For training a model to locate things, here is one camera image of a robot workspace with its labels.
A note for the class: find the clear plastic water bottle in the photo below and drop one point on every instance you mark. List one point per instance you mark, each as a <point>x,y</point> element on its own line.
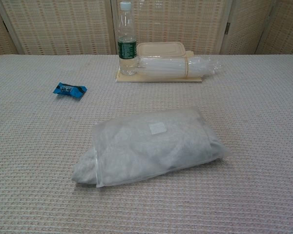
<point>127,50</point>

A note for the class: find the light wooden board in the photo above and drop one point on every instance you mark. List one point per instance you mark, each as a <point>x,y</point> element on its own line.
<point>161,79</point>

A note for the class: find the white cups in plastic sleeve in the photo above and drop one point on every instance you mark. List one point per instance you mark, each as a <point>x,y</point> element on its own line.
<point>166,67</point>

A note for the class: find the transparent zip bag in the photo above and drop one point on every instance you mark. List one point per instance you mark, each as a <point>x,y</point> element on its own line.
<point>185,122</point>

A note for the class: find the beige lidded lunch box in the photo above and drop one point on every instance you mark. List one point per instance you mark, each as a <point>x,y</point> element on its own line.
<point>161,48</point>

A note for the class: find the woven beige tablecloth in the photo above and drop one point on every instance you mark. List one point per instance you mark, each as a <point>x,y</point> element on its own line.
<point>39,146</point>

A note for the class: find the blue snack wrapper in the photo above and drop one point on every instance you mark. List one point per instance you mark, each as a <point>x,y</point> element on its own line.
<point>69,89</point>

